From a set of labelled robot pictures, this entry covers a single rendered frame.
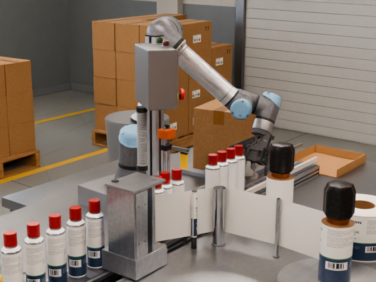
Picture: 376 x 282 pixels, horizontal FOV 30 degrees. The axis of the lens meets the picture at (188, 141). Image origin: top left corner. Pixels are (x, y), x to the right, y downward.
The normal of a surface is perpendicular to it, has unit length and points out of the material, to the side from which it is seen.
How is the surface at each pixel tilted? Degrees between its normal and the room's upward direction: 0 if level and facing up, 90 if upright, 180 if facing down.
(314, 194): 0
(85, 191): 90
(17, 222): 0
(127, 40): 90
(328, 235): 90
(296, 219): 90
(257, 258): 0
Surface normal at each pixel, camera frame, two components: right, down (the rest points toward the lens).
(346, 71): -0.61, 0.20
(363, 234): -0.19, 0.26
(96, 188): 0.06, -0.96
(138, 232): 0.80, 0.16
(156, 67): 0.31, 0.26
